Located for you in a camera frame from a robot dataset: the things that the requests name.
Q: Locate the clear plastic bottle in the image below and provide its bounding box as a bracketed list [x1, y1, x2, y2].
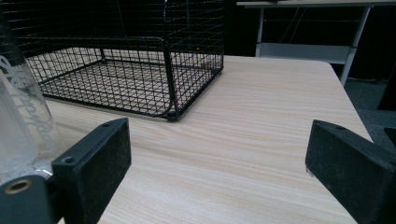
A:
[0, 8, 64, 185]

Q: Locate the black wire mesh rack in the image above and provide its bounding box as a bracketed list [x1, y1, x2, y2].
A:
[0, 0, 226, 122]

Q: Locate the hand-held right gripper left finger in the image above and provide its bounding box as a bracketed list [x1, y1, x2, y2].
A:
[51, 117, 133, 224]

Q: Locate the white metal frame table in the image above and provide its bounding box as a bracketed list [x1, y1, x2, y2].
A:
[235, 0, 396, 88]

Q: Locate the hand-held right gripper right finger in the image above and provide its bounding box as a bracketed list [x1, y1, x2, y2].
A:
[304, 119, 396, 224]

